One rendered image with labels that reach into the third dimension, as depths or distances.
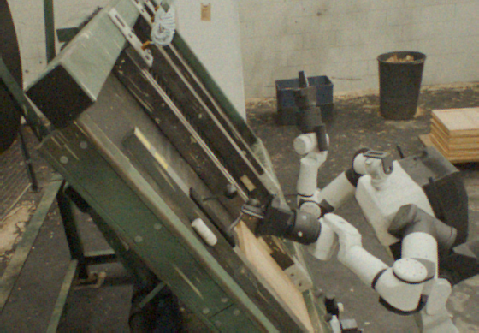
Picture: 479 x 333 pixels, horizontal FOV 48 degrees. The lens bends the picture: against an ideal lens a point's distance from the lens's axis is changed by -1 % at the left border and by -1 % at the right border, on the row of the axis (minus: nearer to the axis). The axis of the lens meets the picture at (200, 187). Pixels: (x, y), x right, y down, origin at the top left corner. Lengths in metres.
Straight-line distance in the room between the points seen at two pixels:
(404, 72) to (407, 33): 1.19
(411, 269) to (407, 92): 4.87
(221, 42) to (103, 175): 4.49
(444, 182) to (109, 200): 1.06
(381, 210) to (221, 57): 4.02
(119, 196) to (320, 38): 6.02
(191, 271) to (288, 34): 5.89
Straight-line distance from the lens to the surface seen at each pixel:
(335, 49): 7.04
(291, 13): 6.90
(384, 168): 1.71
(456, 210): 1.83
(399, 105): 6.21
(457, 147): 4.98
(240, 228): 1.78
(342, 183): 2.02
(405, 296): 1.40
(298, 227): 1.46
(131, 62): 1.64
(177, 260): 1.18
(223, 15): 5.47
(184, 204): 1.39
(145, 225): 1.14
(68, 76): 1.02
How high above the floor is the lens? 2.16
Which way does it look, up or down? 26 degrees down
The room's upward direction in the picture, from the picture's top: 7 degrees counter-clockwise
